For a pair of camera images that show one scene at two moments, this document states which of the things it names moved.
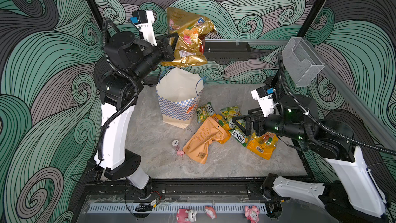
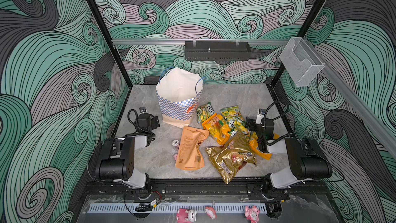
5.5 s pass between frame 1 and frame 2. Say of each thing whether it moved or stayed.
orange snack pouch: moved
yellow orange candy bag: stayed
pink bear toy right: stayed
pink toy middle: stayed
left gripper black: moved
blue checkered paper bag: stayed
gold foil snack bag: moved
